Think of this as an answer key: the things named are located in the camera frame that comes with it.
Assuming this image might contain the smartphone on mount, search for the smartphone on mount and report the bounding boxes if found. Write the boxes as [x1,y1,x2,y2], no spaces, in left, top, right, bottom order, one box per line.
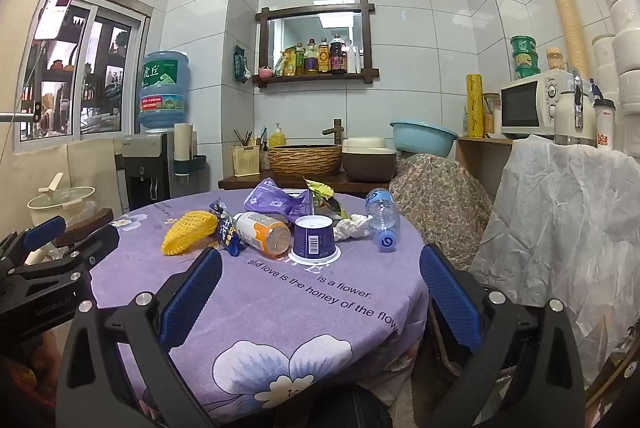
[35,0,80,42]

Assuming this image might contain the woven basket sink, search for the woven basket sink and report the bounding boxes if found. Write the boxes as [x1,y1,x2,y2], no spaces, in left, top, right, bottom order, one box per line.
[268,144,343,179]

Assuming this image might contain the white tissue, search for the white tissue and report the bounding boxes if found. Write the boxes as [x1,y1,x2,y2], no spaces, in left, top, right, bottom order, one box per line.
[334,214,373,241]

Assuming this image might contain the dark blue snack wrapper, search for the dark blue snack wrapper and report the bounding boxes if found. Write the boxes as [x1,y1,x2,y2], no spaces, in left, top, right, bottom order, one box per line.
[209,198,243,257]

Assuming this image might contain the clear plastic water bottle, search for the clear plastic water bottle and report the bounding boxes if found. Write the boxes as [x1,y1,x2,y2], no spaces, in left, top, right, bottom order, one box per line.
[365,187,402,253]

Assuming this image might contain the wooden counter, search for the wooden counter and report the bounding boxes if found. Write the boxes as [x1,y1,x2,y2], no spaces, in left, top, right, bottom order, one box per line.
[218,171,396,195]

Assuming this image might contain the paper cup holder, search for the paper cup holder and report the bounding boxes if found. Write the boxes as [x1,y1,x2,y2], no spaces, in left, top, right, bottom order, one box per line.
[172,123,208,176]

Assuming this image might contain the purple floral tablecloth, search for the purple floral tablecloth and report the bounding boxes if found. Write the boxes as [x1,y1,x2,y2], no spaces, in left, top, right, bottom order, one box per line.
[87,192,431,426]

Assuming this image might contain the green hanging packet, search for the green hanging packet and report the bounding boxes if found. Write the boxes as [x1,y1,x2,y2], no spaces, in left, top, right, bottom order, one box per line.
[234,46,251,83]

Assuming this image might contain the wooden cabinet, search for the wooden cabinet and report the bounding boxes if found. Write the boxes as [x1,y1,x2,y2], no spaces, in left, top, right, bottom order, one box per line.
[455,135,516,204]

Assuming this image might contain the bamboo faucet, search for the bamboo faucet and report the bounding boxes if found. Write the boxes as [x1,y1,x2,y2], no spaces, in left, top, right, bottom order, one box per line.
[322,118,347,146]

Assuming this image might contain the white crinkled cloth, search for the white crinkled cloth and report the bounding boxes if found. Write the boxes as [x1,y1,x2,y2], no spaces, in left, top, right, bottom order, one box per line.
[470,135,640,389]

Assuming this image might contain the white thermos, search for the white thermos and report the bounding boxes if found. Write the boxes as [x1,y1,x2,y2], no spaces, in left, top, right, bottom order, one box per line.
[554,71,598,148]

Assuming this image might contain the cream pot with spoon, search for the cream pot with spoon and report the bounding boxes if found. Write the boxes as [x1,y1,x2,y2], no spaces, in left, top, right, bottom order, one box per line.
[27,173,96,226]

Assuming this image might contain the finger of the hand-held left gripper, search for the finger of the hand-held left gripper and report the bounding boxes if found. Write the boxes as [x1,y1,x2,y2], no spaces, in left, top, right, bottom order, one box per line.
[0,215,68,266]
[22,223,121,281]

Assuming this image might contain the stack of yellow paper cups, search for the stack of yellow paper cups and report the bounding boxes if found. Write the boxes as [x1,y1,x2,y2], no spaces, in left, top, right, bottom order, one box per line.
[544,0,593,74]

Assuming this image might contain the yellow foam fruit net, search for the yellow foam fruit net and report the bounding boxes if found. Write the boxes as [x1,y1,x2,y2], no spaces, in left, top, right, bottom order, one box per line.
[161,209,221,256]

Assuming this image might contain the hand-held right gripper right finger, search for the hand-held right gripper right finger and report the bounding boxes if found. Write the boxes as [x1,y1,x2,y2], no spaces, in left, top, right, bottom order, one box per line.
[419,244,586,428]

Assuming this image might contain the blue water jug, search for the blue water jug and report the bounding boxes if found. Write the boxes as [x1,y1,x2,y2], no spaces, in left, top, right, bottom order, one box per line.
[138,50,191,133]

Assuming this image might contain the cream chopstick holder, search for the cream chopstick holder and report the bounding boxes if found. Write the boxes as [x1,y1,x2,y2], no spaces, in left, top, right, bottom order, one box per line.
[231,131,261,178]

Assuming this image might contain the green yellow snack bag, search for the green yellow snack bag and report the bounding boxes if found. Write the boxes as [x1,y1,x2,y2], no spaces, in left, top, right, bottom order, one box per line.
[303,178,351,221]

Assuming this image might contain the glass jar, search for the glass jar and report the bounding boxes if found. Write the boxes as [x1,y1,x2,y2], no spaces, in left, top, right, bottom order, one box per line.
[482,93,501,134]

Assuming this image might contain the white bottle with orange label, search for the white bottle with orange label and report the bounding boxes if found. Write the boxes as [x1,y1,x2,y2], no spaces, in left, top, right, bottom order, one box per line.
[234,211,292,258]

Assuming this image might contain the white microwave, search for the white microwave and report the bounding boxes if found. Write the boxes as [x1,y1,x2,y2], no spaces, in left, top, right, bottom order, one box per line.
[500,69,581,139]

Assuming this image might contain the red print tumbler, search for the red print tumbler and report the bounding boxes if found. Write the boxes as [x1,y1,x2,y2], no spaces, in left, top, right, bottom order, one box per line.
[594,98,616,150]

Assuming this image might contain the brown pot with cream lid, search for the brown pot with cream lid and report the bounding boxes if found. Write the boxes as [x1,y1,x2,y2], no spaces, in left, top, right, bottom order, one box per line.
[341,137,397,183]

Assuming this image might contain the floral cloth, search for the floral cloth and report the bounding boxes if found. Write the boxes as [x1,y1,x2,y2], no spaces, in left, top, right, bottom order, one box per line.
[389,152,493,271]

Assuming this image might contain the purple plastic bag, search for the purple plastic bag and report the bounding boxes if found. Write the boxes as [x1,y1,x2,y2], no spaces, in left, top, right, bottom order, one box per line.
[243,178,315,229]

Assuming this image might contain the yellow wrap roll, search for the yellow wrap roll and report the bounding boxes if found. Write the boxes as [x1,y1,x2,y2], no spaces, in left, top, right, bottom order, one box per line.
[466,74,485,137]

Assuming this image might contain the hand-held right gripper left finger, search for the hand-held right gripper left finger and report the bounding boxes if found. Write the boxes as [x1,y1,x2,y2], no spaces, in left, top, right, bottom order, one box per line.
[56,247,223,428]

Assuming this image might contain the blue plastic basin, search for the blue plastic basin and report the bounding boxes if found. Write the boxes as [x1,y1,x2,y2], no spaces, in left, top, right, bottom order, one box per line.
[390,121,459,157]

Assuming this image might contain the grey water dispenser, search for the grey water dispenser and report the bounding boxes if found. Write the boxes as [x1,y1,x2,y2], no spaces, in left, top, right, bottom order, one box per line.
[116,131,176,214]

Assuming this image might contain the dark sauce bottle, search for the dark sauce bottle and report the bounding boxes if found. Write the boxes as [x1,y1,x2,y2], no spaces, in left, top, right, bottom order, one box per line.
[330,33,348,74]

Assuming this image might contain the blue yogurt cup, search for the blue yogurt cup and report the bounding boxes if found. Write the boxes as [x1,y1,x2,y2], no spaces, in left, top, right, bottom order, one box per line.
[290,215,342,264]

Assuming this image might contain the window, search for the window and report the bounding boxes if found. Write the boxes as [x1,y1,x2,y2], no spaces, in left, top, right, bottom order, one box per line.
[20,0,151,144]

